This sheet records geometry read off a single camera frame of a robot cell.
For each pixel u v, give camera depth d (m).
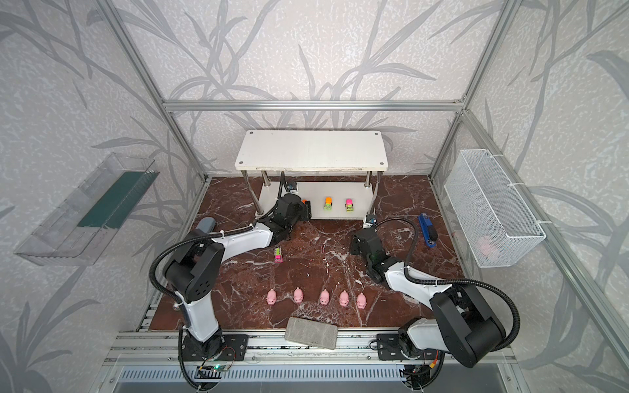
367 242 0.66
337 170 0.77
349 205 0.99
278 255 0.91
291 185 0.82
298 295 0.83
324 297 0.82
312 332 0.74
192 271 0.49
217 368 0.71
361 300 0.81
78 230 0.64
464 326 0.42
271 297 0.82
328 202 1.00
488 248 0.73
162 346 0.75
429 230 1.04
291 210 0.73
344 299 0.82
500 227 0.61
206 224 1.02
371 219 0.78
